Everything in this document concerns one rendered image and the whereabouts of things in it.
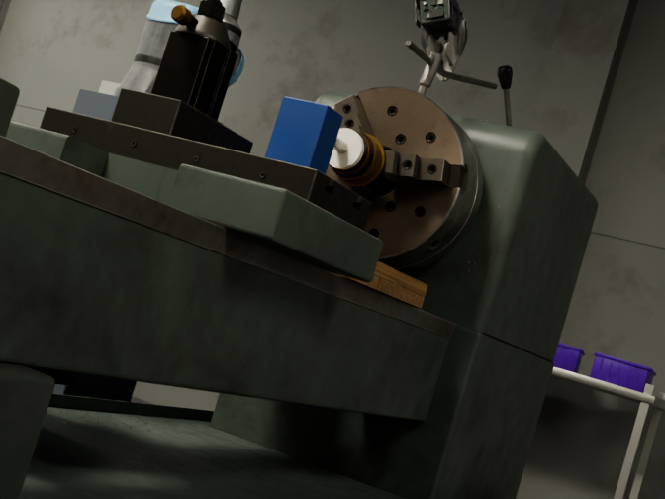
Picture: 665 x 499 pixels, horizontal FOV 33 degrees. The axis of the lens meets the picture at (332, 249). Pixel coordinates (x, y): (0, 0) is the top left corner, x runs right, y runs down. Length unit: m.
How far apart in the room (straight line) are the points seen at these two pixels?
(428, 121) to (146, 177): 0.69
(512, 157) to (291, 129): 0.53
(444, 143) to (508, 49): 3.66
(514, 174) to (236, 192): 0.90
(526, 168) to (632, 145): 3.20
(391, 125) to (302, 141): 0.34
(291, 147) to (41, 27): 5.75
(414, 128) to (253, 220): 0.78
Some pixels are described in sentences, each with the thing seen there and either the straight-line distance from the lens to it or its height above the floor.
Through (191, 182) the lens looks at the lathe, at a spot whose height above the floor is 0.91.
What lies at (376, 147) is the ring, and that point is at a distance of 1.86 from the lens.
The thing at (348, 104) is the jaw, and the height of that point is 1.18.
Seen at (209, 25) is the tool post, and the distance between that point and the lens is 1.55.
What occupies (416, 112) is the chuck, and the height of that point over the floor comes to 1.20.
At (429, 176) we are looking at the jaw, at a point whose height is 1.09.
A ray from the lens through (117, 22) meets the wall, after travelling 6.96.
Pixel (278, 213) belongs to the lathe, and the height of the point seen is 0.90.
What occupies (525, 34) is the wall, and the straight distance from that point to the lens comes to 5.59.
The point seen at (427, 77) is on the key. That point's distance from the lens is 2.03.
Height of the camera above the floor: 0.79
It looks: 4 degrees up
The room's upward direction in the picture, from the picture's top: 17 degrees clockwise
